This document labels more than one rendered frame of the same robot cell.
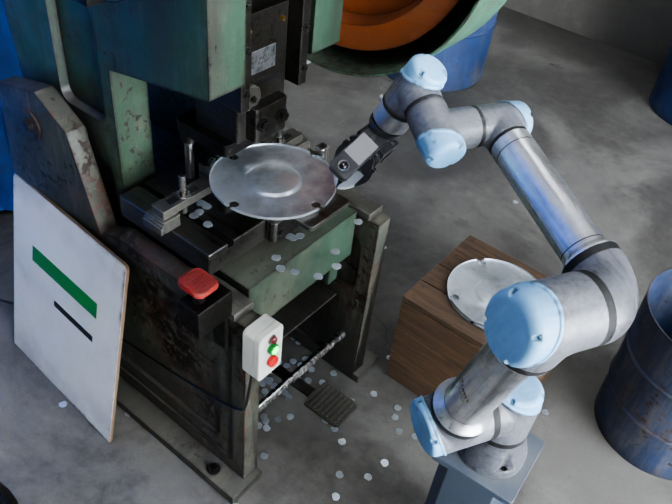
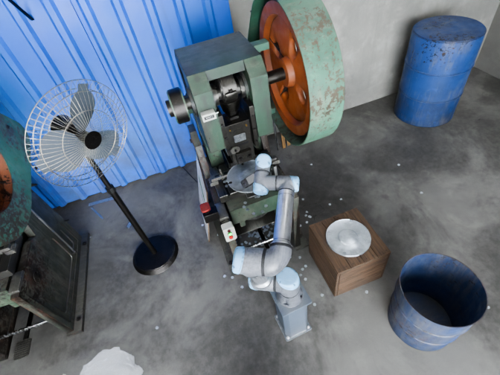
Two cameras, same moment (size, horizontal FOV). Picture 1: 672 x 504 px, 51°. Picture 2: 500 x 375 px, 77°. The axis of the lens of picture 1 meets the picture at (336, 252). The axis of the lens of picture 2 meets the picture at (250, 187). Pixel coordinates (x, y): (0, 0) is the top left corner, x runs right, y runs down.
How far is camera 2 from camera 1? 1.02 m
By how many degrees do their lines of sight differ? 33
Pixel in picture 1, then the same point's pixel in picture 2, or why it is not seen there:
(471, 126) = (270, 184)
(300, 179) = not seen: hidden behind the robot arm
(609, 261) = (275, 249)
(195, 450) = (229, 254)
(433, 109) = (258, 175)
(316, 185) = not seen: hidden behind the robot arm
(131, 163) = (213, 159)
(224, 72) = (215, 145)
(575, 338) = (247, 271)
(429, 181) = (382, 172)
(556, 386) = (380, 283)
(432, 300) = (319, 231)
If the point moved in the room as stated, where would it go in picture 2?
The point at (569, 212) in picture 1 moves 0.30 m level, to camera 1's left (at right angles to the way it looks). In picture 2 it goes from (279, 227) to (226, 200)
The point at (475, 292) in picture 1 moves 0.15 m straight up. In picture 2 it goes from (338, 234) to (340, 220)
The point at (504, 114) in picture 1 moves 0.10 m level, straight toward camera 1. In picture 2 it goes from (284, 181) to (268, 193)
